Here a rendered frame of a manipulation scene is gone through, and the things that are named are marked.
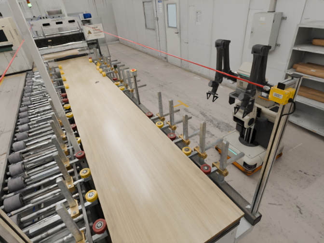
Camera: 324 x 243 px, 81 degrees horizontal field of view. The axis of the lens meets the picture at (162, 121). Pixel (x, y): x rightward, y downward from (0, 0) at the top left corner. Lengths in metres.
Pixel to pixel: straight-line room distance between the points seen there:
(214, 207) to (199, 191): 0.14
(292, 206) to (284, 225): 0.28
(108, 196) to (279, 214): 1.82
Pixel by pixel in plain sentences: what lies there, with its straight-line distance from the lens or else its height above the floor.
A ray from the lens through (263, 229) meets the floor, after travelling 2.40.
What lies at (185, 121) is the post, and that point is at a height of 1.04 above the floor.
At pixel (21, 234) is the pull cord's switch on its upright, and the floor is 1.54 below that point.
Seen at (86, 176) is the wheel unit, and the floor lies 0.89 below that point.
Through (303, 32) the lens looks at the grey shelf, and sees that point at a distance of 3.70.
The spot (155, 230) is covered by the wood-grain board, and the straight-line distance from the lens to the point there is 1.26.
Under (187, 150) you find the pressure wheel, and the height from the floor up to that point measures 0.91.
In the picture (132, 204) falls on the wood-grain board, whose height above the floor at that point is 0.90.
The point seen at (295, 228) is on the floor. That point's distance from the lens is 2.52.
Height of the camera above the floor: 2.02
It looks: 33 degrees down
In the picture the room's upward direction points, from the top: 6 degrees counter-clockwise
